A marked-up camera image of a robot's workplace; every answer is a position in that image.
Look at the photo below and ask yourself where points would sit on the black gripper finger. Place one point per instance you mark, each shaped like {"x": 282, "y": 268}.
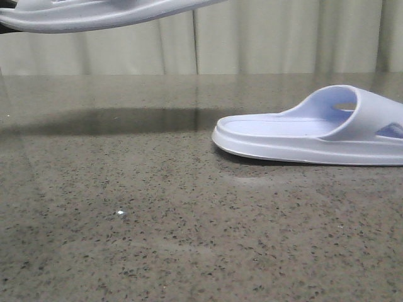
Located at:
{"x": 5, "y": 29}

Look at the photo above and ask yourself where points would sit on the light blue slipper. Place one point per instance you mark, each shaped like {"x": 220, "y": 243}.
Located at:
{"x": 79, "y": 15}
{"x": 339, "y": 124}

